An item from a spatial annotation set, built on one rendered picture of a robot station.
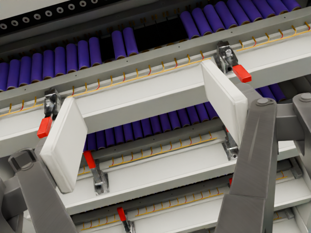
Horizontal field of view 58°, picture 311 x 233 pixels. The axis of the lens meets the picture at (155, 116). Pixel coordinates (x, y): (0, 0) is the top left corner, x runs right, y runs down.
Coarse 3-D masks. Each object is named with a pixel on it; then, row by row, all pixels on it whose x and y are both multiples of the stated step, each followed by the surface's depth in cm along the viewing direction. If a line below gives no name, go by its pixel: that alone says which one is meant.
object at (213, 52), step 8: (288, 32) 43; (296, 32) 43; (256, 40) 43; (264, 40) 43; (232, 48) 43; (192, 56) 43; (200, 56) 43; (208, 56) 44; (168, 64) 43; (136, 72) 44; (144, 72) 44; (152, 72) 44; (104, 80) 44; (112, 80) 44; (120, 80) 44; (80, 88) 44; (88, 88) 44; (64, 96) 44; (24, 104) 44; (32, 104) 44; (0, 112) 44
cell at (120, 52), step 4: (112, 32) 48; (116, 32) 48; (120, 32) 48; (112, 36) 48; (116, 36) 47; (120, 36) 47; (112, 40) 47; (116, 40) 47; (120, 40) 47; (116, 44) 46; (120, 44) 46; (116, 48) 46; (120, 48) 45; (124, 48) 46; (116, 52) 45; (120, 52) 45; (124, 52) 45; (116, 56) 45; (120, 56) 45; (124, 56) 45
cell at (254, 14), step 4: (240, 0) 47; (244, 0) 47; (248, 0) 46; (240, 4) 47; (244, 4) 46; (248, 4) 46; (252, 4) 46; (244, 8) 46; (248, 8) 45; (252, 8) 45; (256, 8) 45; (248, 12) 45; (252, 12) 45; (256, 12) 44; (248, 16) 45; (252, 16) 44; (256, 16) 44; (260, 16) 44; (252, 20) 44
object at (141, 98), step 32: (128, 0) 49; (32, 32) 50; (192, 64) 43; (256, 64) 41; (288, 64) 41; (96, 96) 43; (128, 96) 42; (160, 96) 41; (192, 96) 43; (0, 128) 43; (32, 128) 42; (96, 128) 44
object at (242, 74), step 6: (228, 54) 40; (228, 60) 39; (234, 60) 39; (234, 66) 37; (240, 66) 37; (234, 72) 37; (240, 72) 36; (246, 72) 35; (240, 78) 35; (246, 78) 35
